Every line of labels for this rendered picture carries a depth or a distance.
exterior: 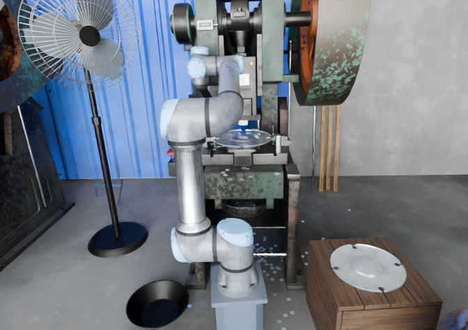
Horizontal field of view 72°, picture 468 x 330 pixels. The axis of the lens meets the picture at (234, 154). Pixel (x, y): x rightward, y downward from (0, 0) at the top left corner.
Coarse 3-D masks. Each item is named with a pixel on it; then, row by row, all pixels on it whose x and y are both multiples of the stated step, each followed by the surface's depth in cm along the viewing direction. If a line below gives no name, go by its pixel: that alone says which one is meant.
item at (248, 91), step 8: (248, 56) 154; (256, 56) 152; (248, 64) 153; (256, 64) 153; (248, 72) 154; (256, 72) 154; (240, 80) 156; (248, 80) 155; (256, 80) 156; (240, 88) 157; (248, 88) 157; (256, 88) 157; (248, 96) 158; (256, 96) 158; (248, 104) 156; (256, 104) 160; (248, 112) 158; (256, 112) 161
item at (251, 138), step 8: (216, 136) 165; (224, 136) 165; (232, 136) 162; (240, 136) 162; (248, 136) 161; (256, 136) 163; (264, 136) 162; (224, 144) 153; (232, 144) 152; (240, 144) 152; (248, 144) 152; (256, 144) 151
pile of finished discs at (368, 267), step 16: (336, 256) 139; (352, 256) 138; (368, 256) 138; (384, 256) 138; (336, 272) 130; (352, 272) 129; (368, 272) 128; (384, 272) 128; (400, 272) 128; (368, 288) 121; (384, 288) 120
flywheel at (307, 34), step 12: (300, 0) 181; (312, 0) 168; (312, 12) 146; (312, 24) 147; (300, 36) 183; (312, 36) 166; (300, 48) 184; (312, 48) 169; (300, 60) 184; (312, 60) 168
